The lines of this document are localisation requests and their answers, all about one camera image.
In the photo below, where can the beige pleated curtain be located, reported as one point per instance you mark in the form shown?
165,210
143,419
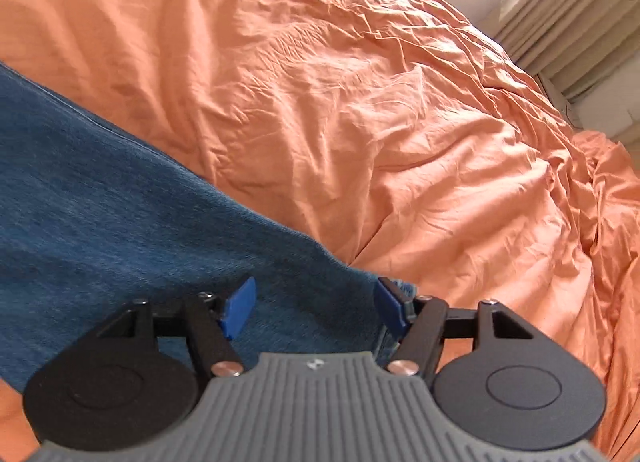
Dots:
575,6

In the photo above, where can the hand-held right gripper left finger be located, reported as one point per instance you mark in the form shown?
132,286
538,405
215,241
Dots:
240,307

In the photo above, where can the blue denim pants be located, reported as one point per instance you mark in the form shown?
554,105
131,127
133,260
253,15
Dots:
125,222

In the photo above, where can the orange bed cover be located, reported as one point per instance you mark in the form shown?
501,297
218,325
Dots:
350,91

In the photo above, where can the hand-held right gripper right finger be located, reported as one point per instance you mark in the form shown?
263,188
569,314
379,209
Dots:
392,304

